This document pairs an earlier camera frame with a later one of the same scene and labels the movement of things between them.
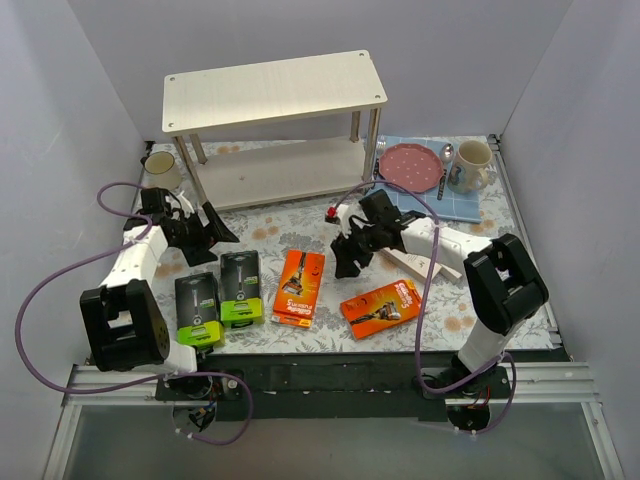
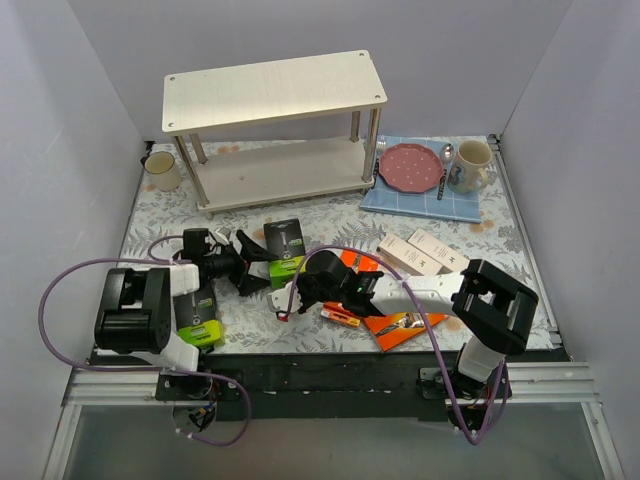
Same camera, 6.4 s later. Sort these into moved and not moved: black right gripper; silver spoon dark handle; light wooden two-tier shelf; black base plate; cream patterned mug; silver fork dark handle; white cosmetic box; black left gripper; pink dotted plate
Moved: black right gripper; black left gripper
Not moved: cream patterned mug; silver fork dark handle; black base plate; silver spoon dark handle; light wooden two-tier shelf; pink dotted plate; white cosmetic box
